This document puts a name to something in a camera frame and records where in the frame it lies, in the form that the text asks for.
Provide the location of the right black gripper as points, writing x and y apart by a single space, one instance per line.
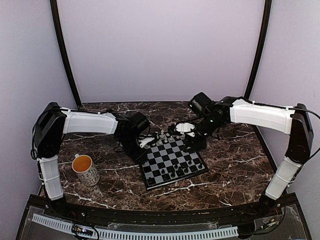
197 145

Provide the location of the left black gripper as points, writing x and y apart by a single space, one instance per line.
138 157

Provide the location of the black knight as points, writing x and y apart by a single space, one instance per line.
193 168

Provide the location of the black grey chess board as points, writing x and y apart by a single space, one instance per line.
166 155

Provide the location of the black piece edge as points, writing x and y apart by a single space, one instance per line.
150 180

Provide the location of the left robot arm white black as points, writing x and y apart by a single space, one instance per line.
56 122

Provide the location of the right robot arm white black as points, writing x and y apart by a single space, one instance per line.
293 122

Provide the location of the patterned mug with yellow interior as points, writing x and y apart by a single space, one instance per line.
85 170

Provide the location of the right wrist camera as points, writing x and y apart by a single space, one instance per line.
179 129

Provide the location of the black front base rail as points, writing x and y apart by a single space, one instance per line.
233 215

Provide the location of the white slotted cable duct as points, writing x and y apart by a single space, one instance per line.
102 233

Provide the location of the left black frame post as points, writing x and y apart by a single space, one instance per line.
63 52

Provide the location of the black frame post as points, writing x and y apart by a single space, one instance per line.
63 52
259 48

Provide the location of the right black frame post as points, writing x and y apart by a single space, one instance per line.
259 48

